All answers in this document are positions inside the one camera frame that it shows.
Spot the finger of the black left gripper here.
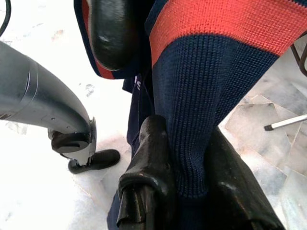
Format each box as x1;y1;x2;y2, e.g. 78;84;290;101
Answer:
89;0;142;72

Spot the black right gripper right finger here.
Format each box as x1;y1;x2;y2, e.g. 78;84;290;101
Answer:
205;126;286;230

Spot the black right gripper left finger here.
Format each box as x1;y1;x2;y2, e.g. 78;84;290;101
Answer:
117;115;180;230

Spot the dark garment with red trim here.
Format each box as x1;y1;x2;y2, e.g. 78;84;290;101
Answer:
73;0;307;230

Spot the silver clothes rack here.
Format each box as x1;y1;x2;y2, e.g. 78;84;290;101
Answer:
263;114;307;132

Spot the grey robot leg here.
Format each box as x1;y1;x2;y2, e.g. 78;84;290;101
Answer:
0;40;98;166

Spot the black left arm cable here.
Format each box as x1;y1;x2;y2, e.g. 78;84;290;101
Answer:
0;0;12;36

